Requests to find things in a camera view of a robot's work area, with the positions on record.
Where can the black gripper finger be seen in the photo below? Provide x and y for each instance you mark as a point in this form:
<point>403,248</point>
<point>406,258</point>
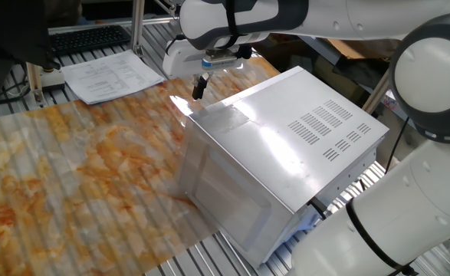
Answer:
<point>198,90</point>
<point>206,77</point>

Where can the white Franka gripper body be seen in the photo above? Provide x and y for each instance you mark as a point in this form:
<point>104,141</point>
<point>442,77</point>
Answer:
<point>180,61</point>

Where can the silver microwave oven body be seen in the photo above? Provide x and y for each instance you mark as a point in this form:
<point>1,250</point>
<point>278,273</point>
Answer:
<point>278,145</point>

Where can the white printed paper sheet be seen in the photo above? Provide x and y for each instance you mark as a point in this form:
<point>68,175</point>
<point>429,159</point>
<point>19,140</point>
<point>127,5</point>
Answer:
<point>109,76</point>

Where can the black computer keyboard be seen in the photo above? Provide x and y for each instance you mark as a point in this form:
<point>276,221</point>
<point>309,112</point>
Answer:
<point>88,38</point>

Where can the person in dark clothes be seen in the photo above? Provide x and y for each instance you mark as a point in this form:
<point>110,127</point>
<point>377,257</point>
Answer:
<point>61,11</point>

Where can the white base block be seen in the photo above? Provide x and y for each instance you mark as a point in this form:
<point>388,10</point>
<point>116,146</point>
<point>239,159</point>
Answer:
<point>53,79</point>

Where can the brown cardboard box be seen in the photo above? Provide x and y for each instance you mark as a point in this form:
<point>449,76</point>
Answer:
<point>347,48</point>

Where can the orange marble pattern mat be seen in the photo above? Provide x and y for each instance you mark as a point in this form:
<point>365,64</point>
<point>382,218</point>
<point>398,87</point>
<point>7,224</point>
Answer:
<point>75,172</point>

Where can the beige table leg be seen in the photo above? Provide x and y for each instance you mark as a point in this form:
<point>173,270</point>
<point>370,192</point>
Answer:
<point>376,94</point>

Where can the black monitor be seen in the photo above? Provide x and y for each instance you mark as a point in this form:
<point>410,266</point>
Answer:
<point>10,30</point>

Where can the silver wrist mount bracket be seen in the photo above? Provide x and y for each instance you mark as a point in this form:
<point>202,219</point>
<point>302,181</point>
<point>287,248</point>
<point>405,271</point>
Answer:
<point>221,63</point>

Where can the aluminium profile upright post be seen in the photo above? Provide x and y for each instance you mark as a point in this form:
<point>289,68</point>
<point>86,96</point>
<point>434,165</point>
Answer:
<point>137,27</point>

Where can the aluminium profile horizontal rail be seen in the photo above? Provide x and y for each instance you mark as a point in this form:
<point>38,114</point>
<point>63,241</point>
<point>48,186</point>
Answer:
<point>94,25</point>

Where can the short aluminium profile post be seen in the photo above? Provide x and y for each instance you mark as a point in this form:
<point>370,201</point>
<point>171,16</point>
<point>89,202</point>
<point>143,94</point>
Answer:
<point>35,84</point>

